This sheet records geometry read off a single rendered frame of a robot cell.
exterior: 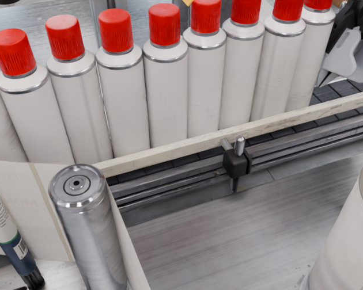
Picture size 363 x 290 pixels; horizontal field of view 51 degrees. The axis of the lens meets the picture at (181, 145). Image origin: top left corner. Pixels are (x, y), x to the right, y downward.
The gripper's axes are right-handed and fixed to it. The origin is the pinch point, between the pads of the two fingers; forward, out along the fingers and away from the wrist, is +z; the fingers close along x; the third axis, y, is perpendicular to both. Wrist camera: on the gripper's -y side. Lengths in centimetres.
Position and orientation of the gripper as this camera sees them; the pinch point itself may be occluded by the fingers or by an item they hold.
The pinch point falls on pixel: (320, 76)
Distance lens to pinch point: 61.5
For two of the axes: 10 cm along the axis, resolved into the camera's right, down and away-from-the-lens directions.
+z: -4.6, 7.4, 4.9
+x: 8.1, 1.3, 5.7
